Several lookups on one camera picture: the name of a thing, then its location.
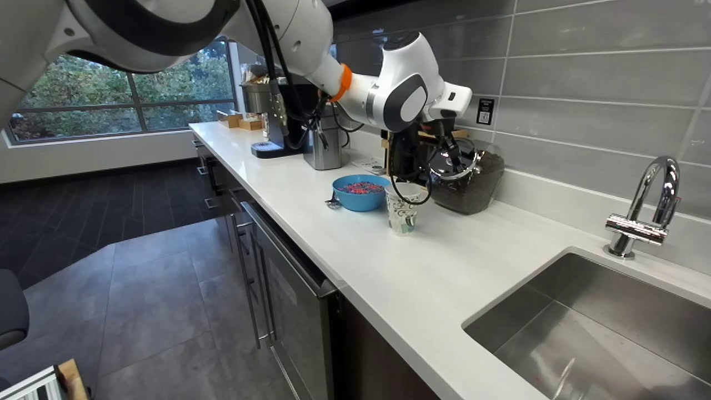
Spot white patterned paper cup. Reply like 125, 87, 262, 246
384, 184, 422, 236

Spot black coffee machine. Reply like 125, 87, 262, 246
243, 75, 314, 160

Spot blue bowl with candy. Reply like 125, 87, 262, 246
330, 172, 394, 215

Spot black wall outlet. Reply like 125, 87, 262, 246
475, 96, 497, 127

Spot dark office chair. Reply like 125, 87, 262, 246
0, 267, 32, 351

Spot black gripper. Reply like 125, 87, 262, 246
422, 115, 480, 184

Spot black cable bundle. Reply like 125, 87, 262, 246
243, 0, 367, 153

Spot small brown boxes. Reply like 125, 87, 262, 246
217, 110, 270, 134

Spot stainless steel dishwasher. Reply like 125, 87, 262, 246
233, 197, 338, 400

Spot large window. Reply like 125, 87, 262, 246
4, 40, 241, 147

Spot wooden pallet frame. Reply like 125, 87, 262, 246
0, 358, 94, 400

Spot steel canister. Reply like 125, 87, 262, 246
303, 106, 346, 174

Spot chrome curved faucet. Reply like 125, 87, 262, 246
602, 153, 682, 263

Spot stainless steel sink basin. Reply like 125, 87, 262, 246
461, 246, 711, 400

